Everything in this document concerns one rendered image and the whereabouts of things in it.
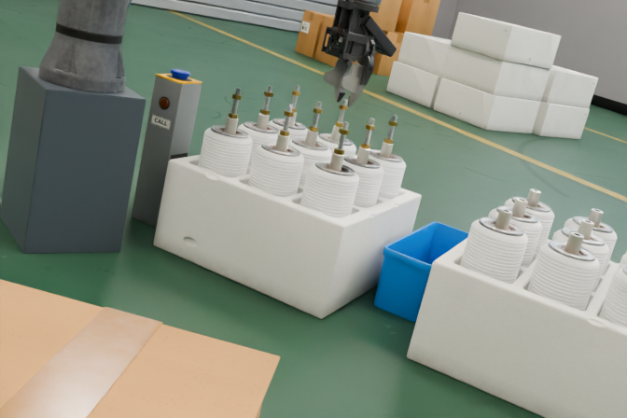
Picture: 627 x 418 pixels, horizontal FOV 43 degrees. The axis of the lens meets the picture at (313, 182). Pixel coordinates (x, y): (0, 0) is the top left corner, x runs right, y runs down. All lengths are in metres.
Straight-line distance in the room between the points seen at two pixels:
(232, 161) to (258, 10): 5.67
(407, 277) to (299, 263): 0.21
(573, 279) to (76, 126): 0.87
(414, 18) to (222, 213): 4.26
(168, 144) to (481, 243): 0.69
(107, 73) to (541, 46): 3.19
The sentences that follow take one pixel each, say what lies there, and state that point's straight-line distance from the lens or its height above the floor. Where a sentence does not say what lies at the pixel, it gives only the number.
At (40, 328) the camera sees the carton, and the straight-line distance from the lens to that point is 0.62.
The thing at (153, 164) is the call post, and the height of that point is 0.13.
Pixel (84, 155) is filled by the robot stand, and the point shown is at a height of 0.19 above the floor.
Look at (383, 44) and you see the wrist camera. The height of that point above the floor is 0.47.
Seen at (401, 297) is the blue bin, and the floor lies 0.04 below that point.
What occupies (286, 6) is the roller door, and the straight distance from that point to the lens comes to 7.32.
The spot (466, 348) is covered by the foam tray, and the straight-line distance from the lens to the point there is 1.35.
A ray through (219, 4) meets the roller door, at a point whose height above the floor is 0.13.
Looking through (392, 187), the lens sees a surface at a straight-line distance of 1.65.
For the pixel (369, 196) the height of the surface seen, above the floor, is 0.20.
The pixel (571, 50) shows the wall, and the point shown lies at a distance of 7.66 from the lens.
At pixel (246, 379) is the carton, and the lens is 0.59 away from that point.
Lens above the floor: 0.59
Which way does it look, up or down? 15 degrees down
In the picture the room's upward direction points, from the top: 13 degrees clockwise
